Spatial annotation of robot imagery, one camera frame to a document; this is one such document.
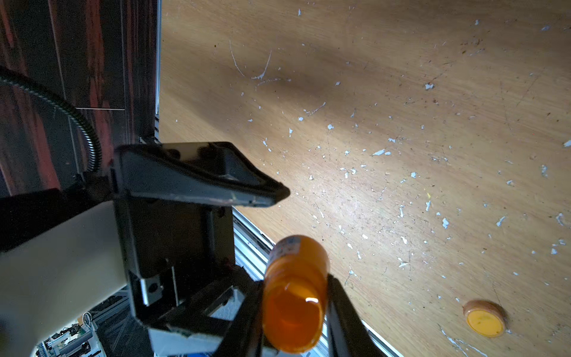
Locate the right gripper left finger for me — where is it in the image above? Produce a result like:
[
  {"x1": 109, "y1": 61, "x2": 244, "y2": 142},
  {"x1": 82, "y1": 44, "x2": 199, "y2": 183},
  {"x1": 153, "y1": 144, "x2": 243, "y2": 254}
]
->
[{"x1": 213, "y1": 281, "x2": 263, "y2": 357}]

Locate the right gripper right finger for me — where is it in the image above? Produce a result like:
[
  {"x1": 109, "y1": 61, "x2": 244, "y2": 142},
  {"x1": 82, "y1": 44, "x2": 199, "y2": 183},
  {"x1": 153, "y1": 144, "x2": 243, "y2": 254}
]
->
[{"x1": 327, "y1": 275, "x2": 385, "y2": 357}]

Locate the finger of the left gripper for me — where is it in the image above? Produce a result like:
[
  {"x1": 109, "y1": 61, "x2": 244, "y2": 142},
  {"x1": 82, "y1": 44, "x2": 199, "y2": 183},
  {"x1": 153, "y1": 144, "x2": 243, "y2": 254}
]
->
[{"x1": 113, "y1": 141, "x2": 291, "y2": 208}]

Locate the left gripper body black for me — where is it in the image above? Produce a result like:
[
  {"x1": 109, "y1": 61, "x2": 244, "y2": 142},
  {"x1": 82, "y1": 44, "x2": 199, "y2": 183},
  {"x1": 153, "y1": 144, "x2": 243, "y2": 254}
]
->
[{"x1": 114, "y1": 197, "x2": 257, "y2": 344}]

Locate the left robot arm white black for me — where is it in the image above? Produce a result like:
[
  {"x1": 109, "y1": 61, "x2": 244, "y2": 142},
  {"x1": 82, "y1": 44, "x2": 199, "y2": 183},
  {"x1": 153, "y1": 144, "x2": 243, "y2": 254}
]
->
[{"x1": 1, "y1": 142, "x2": 290, "y2": 356}]

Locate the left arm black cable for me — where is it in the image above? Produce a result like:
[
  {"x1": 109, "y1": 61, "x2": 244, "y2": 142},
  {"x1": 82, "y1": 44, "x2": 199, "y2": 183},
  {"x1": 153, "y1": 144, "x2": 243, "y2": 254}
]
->
[{"x1": 0, "y1": 66, "x2": 103, "y2": 175}]

